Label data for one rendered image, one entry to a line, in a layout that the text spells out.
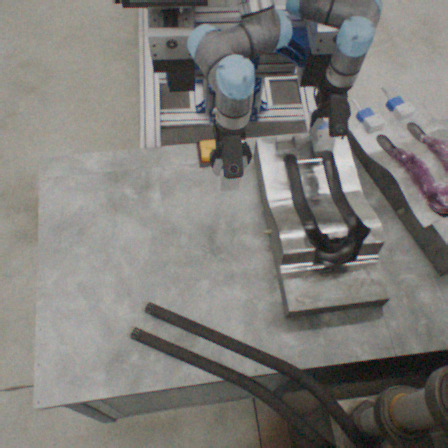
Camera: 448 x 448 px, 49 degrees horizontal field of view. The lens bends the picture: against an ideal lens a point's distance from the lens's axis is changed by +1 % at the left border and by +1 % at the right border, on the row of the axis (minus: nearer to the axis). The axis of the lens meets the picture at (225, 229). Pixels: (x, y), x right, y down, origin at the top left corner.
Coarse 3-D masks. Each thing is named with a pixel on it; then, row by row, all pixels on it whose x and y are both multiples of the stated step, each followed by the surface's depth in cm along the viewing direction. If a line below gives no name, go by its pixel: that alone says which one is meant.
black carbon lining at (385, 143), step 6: (408, 126) 147; (414, 126) 148; (414, 132) 147; (420, 132) 147; (378, 138) 145; (384, 138) 145; (384, 144) 144; (390, 144) 144; (384, 150) 143; (444, 216) 133
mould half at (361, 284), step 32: (256, 160) 142; (320, 160) 136; (352, 160) 137; (288, 192) 132; (320, 192) 132; (352, 192) 133; (288, 224) 123; (320, 224) 123; (288, 256) 121; (288, 288) 123; (320, 288) 123; (352, 288) 123; (384, 288) 124
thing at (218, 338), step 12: (156, 312) 121; (168, 312) 120; (180, 324) 118; (192, 324) 117; (204, 336) 116; (216, 336) 115; (228, 336) 115; (228, 348) 114; (240, 348) 112; (252, 348) 112; (252, 360) 112; (264, 360) 110; (276, 360) 110
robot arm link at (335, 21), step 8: (336, 0) 113; (344, 0) 113; (352, 0) 113; (360, 0) 113; (368, 0) 113; (376, 0) 114; (336, 8) 113; (344, 8) 113; (352, 8) 113; (360, 8) 112; (368, 8) 112; (376, 8) 113; (336, 16) 114; (344, 16) 114; (352, 16) 112; (360, 16) 111; (368, 16) 111; (376, 16) 113; (328, 24) 117; (336, 24) 116; (376, 24) 113
